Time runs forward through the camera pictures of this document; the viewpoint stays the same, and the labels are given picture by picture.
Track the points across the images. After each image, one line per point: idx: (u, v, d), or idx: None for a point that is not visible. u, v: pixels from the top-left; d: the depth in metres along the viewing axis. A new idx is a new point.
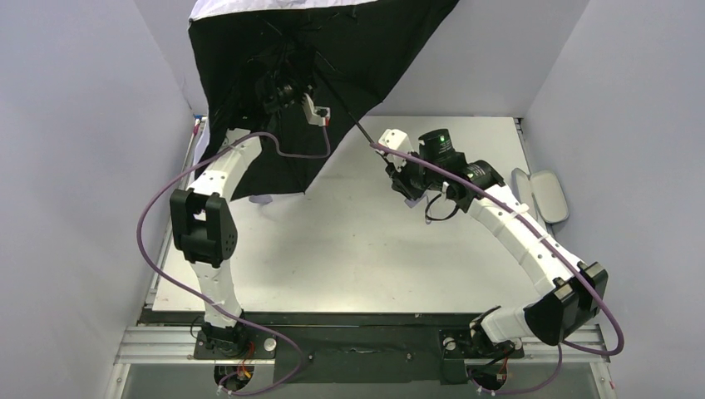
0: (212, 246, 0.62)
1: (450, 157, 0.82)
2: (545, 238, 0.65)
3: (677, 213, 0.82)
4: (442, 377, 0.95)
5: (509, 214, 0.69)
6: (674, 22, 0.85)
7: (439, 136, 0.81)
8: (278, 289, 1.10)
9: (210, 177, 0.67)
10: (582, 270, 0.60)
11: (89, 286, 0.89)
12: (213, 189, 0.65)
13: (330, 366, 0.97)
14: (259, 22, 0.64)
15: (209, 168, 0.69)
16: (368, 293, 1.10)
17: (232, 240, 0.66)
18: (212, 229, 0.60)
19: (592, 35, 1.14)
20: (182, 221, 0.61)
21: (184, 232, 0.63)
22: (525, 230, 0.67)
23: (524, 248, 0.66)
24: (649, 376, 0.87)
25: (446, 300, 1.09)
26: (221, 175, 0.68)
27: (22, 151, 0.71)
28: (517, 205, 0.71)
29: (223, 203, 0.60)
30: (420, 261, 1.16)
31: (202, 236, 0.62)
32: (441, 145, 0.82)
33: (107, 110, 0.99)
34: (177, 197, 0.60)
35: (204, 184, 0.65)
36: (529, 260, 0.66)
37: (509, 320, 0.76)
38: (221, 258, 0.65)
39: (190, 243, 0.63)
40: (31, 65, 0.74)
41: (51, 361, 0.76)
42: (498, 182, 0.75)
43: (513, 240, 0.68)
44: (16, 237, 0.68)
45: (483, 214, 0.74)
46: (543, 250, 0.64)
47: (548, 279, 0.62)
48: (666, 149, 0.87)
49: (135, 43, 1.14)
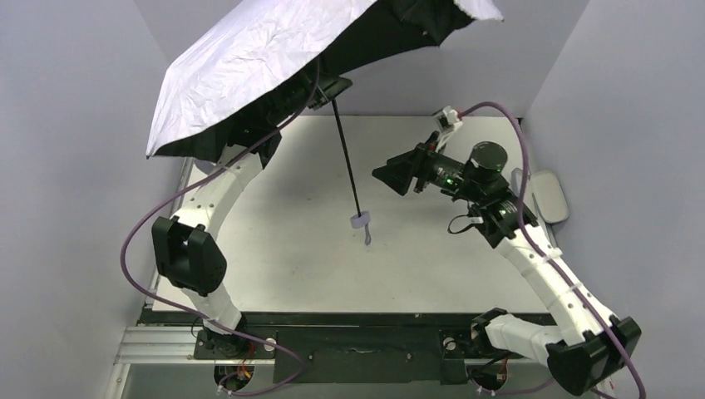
0: (194, 276, 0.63)
1: (495, 185, 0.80)
2: (578, 287, 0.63)
3: (676, 209, 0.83)
4: (443, 377, 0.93)
5: (540, 258, 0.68)
6: (669, 22, 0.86)
7: (497, 166, 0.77)
8: (278, 290, 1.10)
9: (199, 205, 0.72)
10: (613, 325, 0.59)
11: (88, 285, 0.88)
12: (199, 218, 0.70)
13: (329, 367, 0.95)
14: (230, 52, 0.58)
15: (199, 193, 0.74)
16: (368, 293, 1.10)
17: (218, 271, 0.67)
18: (194, 261, 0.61)
19: (591, 34, 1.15)
20: (165, 250, 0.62)
21: (166, 261, 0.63)
22: (558, 277, 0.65)
23: (554, 294, 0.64)
24: (649, 377, 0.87)
25: (448, 300, 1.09)
26: (210, 203, 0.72)
27: (22, 148, 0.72)
28: (549, 248, 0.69)
29: (207, 236, 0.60)
30: (420, 260, 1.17)
31: (184, 268, 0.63)
32: (495, 174, 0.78)
33: (105, 109, 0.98)
34: (159, 224, 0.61)
35: (193, 212, 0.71)
36: (557, 307, 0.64)
37: (517, 341, 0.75)
38: (204, 288, 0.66)
39: (174, 272, 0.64)
40: (32, 65, 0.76)
41: (50, 360, 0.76)
42: (531, 221, 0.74)
43: (543, 285, 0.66)
44: (17, 232, 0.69)
45: (513, 252, 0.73)
46: (574, 301, 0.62)
47: (577, 331, 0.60)
48: (663, 146, 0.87)
49: (133, 42, 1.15)
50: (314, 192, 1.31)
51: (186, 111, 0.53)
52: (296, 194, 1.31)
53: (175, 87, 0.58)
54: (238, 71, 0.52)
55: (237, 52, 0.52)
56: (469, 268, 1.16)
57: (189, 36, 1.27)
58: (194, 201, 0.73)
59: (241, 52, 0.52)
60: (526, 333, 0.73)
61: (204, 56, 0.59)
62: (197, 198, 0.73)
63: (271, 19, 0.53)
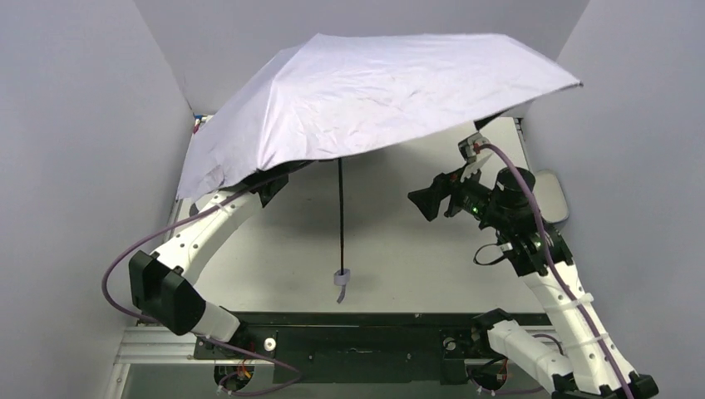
0: (170, 316, 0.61)
1: (525, 210, 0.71)
2: (604, 337, 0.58)
3: (676, 204, 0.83)
4: (443, 377, 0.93)
5: (570, 300, 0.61)
6: (672, 19, 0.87)
7: (524, 188, 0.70)
8: (281, 290, 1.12)
9: (182, 243, 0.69)
10: (632, 381, 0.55)
11: (90, 280, 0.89)
12: (178, 258, 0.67)
13: (329, 367, 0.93)
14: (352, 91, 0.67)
15: (184, 231, 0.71)
16: (367, 293, 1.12)
17: (194, 312, 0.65)
18: (170, 302, 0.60)
19: (594, 31, 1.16)
20: (140, 286, 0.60)
21: (141, 297, 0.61)
22: (586, 323, 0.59)
23: (576, 340, 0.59)
24: (649, 376, 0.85)
25: (446, 300, 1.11)
26: (194, 243, 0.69)
27: (23, 143, 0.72)
28: (580, 292, 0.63)
29: (181, 282, 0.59)
30: (416, 262, 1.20)
31: (157, 306, 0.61)
32: (522, 198, 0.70)
33: (106, 102, 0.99)
34: (137, 258, 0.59)
35: (174, 252, 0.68)
36: (576, 353, 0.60)
37: (520, 355, 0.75)
38: (178, 329, 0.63)
39: (148, 308, 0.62)
40: (35, 60, 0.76)
41: (50, 357, 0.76)
42: (565, 259, 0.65)
43: (567, 329, 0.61)
44: (17, 228, 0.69)
45: (541, 288, 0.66)
46: (596, 352, 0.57)
47: (593, 383, 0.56)
48: (664, 143, 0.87)
49: (134, 40, 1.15)
50: (313, 195, 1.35)
51: (313, 139, 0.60)
52: (296, 196, 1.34)
53: (301, 108, 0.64)
54: (367, 122, 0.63)
55: (371, 108, 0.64)
56: (473, 276, 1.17)
57: (190, 34, 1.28)
58: (179, 238, 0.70)
59: (374, 109, 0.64)
60: (531, 354, 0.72)
61: (324, 92, 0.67)
62: (182, 235, 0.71)
63: (403, 93, 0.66)
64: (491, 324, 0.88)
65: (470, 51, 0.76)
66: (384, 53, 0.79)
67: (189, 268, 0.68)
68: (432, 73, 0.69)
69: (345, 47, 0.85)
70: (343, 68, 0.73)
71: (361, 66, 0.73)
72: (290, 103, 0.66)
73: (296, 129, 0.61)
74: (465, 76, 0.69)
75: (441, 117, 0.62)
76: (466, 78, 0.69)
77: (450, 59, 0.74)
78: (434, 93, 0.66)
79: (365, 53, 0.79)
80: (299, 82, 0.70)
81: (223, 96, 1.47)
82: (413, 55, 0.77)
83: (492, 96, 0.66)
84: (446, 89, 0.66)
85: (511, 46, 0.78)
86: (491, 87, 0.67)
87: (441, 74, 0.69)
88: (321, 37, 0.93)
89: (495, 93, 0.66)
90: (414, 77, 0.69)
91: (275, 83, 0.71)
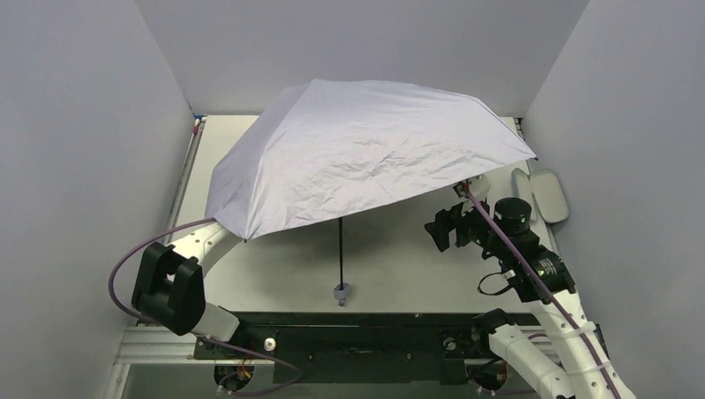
0: (170, 312, 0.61)
1: (524, 238, 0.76)
2: (606, 366, 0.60)
3: (677, 202, 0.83)
4: (443, 377, 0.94)
5: (574, 329, 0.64)
6: (669, 17, 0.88)
7: (520, 216, 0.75)
8: (283, 290, 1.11)
9: (197, 240, 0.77)
10: None
11: (89, 281, 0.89)
12: (192, 251, 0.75)
13: (330, 366, 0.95)
14: (332, 157, 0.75)
15: (201, 228, 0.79)
16: (370, 293, 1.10)
17: (196, 312, 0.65)
18: (174, 298, 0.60)
19: (593, 30, 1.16)
20: (149, 279, 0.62)
21: (145, 292, 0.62)
22: (589, 352, 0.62)
23: (579, 367, 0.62)
24: (653, 376, 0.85)
25: (451, 299, 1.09)
26: (209, 239, 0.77)
27: (23, 140, 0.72)
28: (583, 320, 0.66)
29: (196, 270, 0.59)
30: (421, 261, 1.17)
31: (161, 302, 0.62)
32: (520, 225, 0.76)
33: (105, 103, 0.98)
34: (151, 249, 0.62)
35: (189, 246, 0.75)
36: (578, 381, 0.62)
37: (523, 367, 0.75)
38: (177, 328, 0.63)
39: (148, 304, 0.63)
40: (36, 58, 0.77)
41: (51, 356, 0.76)
42: (568, 287, 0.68)
43: (569, 357, 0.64)
44: (17, 225, 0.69)
45: (544, 316, 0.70)
46: (598, 379, 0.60)
47: None
48: (664, 141, 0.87)
49: (134, 38, 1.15)
50: None
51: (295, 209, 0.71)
52: None
53: (285, 176, 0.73)
54: (342, 192, 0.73)
55: (347, 179, 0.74)
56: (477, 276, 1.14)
57: (189, 33, 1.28)
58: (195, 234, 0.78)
59: (349, 180, 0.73)
60: (531, 363, 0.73)
61: (308, 161, 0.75)
62: (199, 232, 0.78)
63: (377, 161, 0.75)
64: (495, 328, 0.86)
65: (443, 112, 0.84)
66: (368, 107, 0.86)
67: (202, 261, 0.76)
68: (406, 136, 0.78)
69: (333, 96, 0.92)
70: (327, 128, 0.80)
71: (344, 128, 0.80)
72: (278, 169, 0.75)
73: (280, 199, 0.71)
74: (437, 142, 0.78)
75: (403, 189, 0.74)
76: (435, 145, 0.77)
77: (423, 122, 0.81)
78: (403, 161, 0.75)
79: (351, 110, 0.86)
80: (286, 147, 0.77)
81: (223, 96, 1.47)
82: (393, 110, 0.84)
83: (457, 165, 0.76)
84: (414, 156, 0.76)
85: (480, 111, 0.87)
86: (456, 155, 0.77)
87: (416, 139, 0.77)
88: (317, 83, 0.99)
89: (459, 162, 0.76)
90: (388, 142, 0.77)
91: (267, 148, 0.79)
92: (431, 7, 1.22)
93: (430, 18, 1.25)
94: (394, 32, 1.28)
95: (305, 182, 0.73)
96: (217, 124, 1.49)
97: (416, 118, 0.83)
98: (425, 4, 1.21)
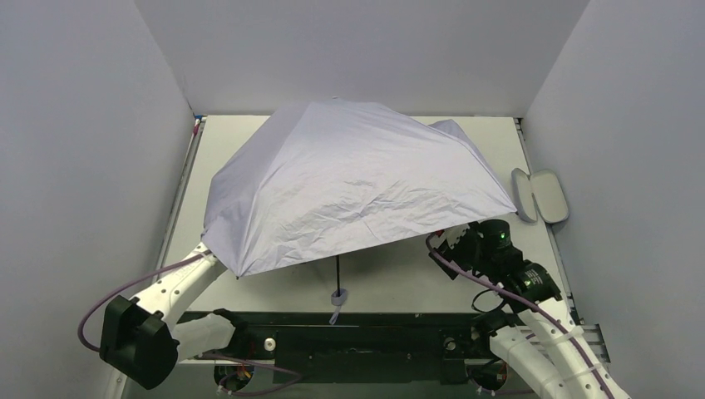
0: (137, 368, 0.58)
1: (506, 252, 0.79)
2: (597, 367, 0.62)
3: (678, 201, 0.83)
4: (442, 377, 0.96)
5: (562, 333, 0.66)
6: (668, 17, 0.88)
7: (499, 232, 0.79)
8: (282, 289, 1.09)
9: (163, 289, 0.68)
10: None
11: (89, 282, 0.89)
12: (157, 304, 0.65)
13: (330, 366, 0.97)
14: (321, 199, 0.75)
15: (166, 277, 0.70)
16: (368, 294, 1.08)
17: (168, 364, 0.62)
18: (141, 353, 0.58)
19: (593, 30, 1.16)
20: (114, 333, 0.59)
21: (110, 347, 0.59)
22: (579, 355, 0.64)
23: (572, 371, 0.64)
24: (654, 376, 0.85)
25: (451, 300, 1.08)
26: (175, 289, 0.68)
27: (23, 140, 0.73)
28: (571, 323, 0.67)
29: (161, 326, 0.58)
30: (421, 259, 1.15)
31: (129, 356, 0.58)
32: (500, 241, 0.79)
33: (105, 103, 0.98)
34: (115, 304, 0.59)
35: (154, 298, 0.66)
36: (573, 385, 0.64)
37: (524, 371, 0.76)
38: (148, 383, 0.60)
39: (115, 359, 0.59)
40: (36, 58, 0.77)
41: (51, 356, 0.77)
42: (554, 295, 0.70)
43: (562, 362, 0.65)
44: (17, 224, 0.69)
45: (534, 323, 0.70)
46: (591, 381, 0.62)
47: None
48: (664, 140, 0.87)
49: (134, 39, 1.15)
50: None
51: (284, 251, 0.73)
52: None
53: (276, 216, 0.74)
54: (330, 233, 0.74)
55: (335, 219, 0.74)
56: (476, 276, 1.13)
57: (189, 34, 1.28)
58: (160, 284, 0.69)
59: (338, 222, 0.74)
60: (529, 366, 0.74)
61: (300, 199, 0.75)
62: (164, 280, 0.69)
63: (366, 203, 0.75)
64: (495, 329, 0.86)
65: (435, 152, 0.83)
66: (361, 141, 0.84)
67: (170, 314, 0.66)
68: (395, 179, 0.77)
69: (327, 124, 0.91)
70: (319, 161, 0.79)
71: (336, 164, 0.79)
72: (269, 207, 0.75)
73: (271, 240, 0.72)
74: (424, 189, 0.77)
75: (388, 233, 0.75)
76: (424, 188, 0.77)
77: (413, 160, 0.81)
78: (391, 204, 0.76)
79: (344, 142, 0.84)
80: (279, 182, 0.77)
81: (223, 96, 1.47)
82: (384, 147, 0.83)
83: (441, 214, 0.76)
84: (401, 201, 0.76)
85: (470, 155, 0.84)
86: (442, 202, 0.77)
87: (406, 183, 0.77)
88: (314, 106, 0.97)
89: (444, 210, 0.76)
90: (378, 184, 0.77)
91: (260, 180, 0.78)
92: (431, 7, 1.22)
93: (430, 18, 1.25)
94: (395, 33, 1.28)
95: (298, 223, 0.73)
96: (217, 124, 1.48)
97: (408, 156, 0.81)
98: (425, 3, 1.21)
